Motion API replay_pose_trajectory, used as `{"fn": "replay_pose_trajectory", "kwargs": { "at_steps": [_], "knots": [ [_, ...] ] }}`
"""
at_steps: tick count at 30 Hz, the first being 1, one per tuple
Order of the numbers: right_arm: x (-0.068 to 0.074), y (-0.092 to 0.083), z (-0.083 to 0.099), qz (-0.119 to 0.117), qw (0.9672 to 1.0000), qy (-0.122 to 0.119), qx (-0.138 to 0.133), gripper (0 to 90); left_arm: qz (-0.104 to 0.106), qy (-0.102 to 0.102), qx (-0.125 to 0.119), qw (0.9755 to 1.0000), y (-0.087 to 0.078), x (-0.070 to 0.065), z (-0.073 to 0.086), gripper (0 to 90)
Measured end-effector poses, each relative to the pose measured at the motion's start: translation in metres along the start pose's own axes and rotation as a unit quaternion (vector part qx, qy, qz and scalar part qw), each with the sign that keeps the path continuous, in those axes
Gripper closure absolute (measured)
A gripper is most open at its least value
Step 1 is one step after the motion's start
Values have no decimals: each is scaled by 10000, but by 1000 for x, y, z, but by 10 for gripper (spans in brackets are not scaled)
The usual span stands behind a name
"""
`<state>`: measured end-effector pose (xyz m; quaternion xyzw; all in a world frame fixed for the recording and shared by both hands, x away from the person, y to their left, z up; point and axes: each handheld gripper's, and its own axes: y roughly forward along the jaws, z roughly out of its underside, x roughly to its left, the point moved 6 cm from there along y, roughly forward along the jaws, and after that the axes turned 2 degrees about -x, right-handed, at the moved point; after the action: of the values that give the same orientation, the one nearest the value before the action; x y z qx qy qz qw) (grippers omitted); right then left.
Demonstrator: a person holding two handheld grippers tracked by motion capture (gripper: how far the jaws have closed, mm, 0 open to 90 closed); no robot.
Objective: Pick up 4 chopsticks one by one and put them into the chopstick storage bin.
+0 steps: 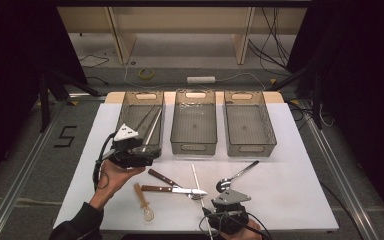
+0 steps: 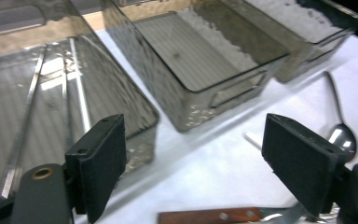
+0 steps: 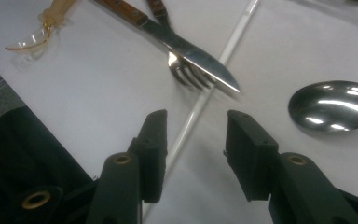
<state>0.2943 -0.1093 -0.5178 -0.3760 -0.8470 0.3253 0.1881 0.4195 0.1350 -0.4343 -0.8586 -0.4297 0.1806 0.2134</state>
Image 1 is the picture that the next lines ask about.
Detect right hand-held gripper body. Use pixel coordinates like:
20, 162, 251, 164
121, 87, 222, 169
201, 188, 252, 235

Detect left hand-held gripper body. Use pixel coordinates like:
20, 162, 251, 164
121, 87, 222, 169
101, 123, 144, 169

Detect steel spoon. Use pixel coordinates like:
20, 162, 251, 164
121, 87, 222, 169
215, 160, 260, 194

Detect smoky clear plastic tray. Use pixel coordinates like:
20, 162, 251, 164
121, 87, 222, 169
114, 90, 165, 158
223, 90, 278, 158
169, 89, 218, 156

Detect steel chopstick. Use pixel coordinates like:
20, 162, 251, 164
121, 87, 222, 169
133, 105, 157, 133
139, 107, 161, 136

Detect wooden-handled knife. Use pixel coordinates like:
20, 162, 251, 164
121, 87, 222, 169
141, 184, 209, 197

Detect person's right hand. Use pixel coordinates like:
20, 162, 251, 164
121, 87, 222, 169
219, 218, 264, 240

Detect person's left hand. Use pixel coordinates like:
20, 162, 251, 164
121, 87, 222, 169
89, 159, 147, 211

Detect wooden spoon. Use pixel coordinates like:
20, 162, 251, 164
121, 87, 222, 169
133, 182, 155, 223

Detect yellow tape roll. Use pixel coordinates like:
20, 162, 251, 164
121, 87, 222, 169
137, 68, 155, 80

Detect white power strip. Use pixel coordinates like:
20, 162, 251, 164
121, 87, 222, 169
186, 76, 217, 84

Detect black metal stand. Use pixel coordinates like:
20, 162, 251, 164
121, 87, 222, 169
38, 68, 102, 133
266, 61, 326, 131

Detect beige wooden shelf unit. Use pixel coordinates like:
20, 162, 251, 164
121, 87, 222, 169
57, 6, 308, 66

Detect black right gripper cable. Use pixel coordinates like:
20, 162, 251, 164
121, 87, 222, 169
198, 209, 272, 240

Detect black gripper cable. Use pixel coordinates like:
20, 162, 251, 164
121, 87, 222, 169
198, 209, 272, 240
92, 132, 115, 192

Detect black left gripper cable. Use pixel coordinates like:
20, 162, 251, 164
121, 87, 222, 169
92, 132, 115, 192

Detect thin black floor cable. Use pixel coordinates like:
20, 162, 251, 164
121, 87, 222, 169
78, 54, 110, 86

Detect metal floor rail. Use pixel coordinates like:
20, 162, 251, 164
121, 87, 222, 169
298, 99, 383, 240
0, 99, 63, 240

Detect white power strip cable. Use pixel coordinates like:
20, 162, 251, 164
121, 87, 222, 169
123, 63, 268, 91

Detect bundle of black cables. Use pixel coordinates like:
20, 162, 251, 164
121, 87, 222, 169
247, 6, 292, 69

